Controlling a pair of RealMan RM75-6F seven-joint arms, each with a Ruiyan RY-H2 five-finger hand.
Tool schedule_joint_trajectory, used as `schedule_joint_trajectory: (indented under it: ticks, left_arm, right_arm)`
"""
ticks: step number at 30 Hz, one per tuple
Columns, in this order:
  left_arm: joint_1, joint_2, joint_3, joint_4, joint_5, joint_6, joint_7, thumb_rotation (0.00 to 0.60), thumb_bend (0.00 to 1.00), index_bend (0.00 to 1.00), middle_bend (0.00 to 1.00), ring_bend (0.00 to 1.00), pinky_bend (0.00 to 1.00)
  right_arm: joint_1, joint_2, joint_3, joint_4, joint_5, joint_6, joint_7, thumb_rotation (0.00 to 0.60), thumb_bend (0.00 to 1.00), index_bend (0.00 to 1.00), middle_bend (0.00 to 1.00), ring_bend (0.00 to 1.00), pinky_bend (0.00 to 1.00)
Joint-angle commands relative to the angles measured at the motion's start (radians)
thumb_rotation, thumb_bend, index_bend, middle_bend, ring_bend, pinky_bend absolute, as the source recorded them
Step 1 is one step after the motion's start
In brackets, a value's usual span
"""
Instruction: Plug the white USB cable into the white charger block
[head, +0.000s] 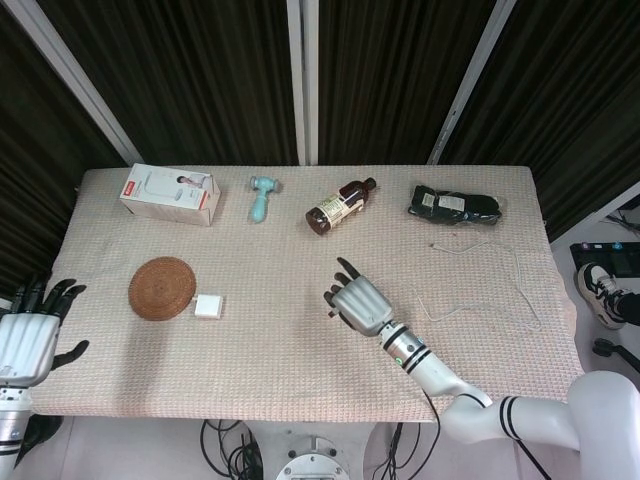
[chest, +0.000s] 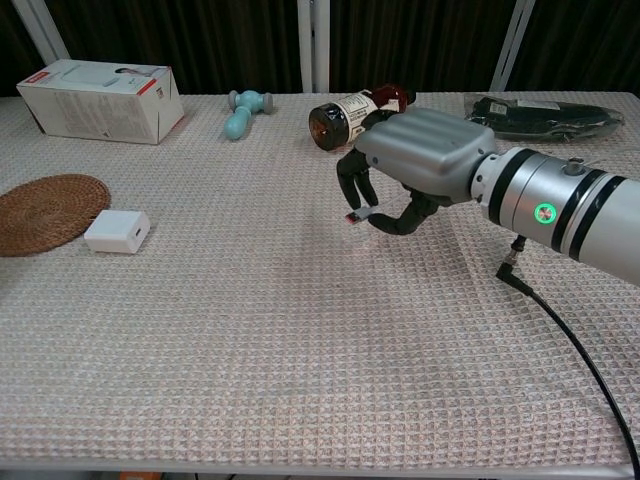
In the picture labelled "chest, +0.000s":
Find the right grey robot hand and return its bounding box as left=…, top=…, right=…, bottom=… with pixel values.
left=335, top=107, right=499, bottom=236

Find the white charger adapter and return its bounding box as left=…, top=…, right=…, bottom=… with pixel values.
left=83, top=209, right=152, bottom=256

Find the brown glass bottle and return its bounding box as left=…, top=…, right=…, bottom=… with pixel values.
left=308, top=84, right=419, bottom=152

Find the black curtain panel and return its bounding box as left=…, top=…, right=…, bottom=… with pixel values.
left=507, top=0, right=640, bottom=95
left=44, top=0, right=304, bottom=96
left=0, top=0, right=39, bottom=99
left=327, top=0, right=516, bottom=95

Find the black item in plastic bag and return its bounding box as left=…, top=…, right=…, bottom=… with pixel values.
left=463, top=93, right=626, bottom=142

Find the light blue massage hammer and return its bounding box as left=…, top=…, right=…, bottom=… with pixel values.
left=223, top=89, right=275, bottom=141

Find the beige waffle table cloth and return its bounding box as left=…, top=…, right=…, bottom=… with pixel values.
left=0, top=91, right=640, bottom=472

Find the white cardboard product box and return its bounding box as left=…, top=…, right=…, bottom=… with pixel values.
left=16, top=59, right=186, bottom=146

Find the round woven rattan coaster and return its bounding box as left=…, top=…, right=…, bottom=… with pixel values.
left=0, top=173, right=112, bottom=258

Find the white frame post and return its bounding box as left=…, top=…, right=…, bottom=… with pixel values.
left=10, top=0, right=71, bottom=61
left=297, top=0, right=331, bottom=94
left=489, top=0, right=536, bottom=93

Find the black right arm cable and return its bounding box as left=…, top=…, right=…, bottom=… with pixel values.
left=495, top=234, right=640, bottom=480

